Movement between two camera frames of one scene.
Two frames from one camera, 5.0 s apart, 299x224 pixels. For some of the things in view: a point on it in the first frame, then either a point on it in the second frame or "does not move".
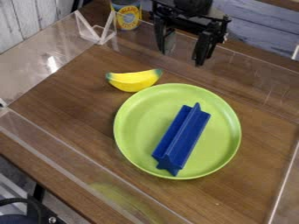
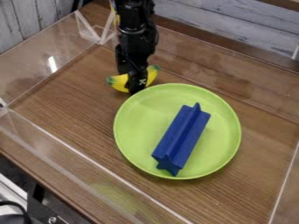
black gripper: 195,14 -> 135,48
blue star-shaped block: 180,139 does not move
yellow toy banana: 135,80 does not move
